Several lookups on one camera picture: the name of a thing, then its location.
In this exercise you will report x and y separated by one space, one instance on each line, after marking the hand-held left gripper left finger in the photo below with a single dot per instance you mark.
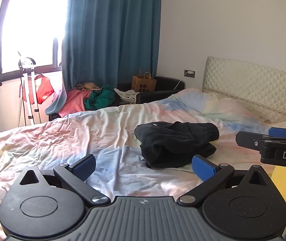
84 167

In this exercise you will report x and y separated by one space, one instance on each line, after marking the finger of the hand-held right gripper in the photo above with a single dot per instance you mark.
283 132
250 139

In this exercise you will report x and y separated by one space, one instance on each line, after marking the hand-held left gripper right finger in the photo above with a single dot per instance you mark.
204 167

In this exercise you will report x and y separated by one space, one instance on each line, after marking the black pants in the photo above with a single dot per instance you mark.
175 140

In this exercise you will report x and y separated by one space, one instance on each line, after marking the pastel tie-dye blanket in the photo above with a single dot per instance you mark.
82 135

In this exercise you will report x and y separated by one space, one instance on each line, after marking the pastel pillow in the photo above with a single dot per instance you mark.
208 100

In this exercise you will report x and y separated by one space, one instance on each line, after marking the cream quilted headboard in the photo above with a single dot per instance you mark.
250 80

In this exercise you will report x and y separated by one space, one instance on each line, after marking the pink cloth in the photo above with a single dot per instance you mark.
74 103

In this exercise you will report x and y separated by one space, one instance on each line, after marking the green cloth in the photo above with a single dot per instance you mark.
99 99

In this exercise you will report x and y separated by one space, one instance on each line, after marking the light blue cloth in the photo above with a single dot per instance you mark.
55 103

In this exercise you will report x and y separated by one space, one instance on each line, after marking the beige cloth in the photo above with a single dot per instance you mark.
89 86

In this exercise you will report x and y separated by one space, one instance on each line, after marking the white cloth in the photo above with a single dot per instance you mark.
127 95

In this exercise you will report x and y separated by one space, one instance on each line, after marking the red garment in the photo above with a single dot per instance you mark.
44 90

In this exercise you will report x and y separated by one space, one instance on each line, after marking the black sofa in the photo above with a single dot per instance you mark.
163 87

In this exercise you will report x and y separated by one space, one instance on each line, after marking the white garment steamer stand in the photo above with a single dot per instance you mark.
31 93

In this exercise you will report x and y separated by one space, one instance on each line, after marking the brown paper bag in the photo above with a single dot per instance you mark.
144 82

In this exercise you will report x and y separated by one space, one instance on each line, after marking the black framed window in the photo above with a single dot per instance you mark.
30 25

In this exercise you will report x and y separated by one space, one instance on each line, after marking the dark wall socket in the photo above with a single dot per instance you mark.
189 73

